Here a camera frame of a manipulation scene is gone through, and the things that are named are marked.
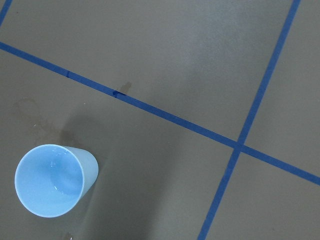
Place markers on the light blue plastic cup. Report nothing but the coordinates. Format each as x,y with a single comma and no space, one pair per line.
51,179

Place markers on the brown paper table cover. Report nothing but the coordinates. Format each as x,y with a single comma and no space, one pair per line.
203,115

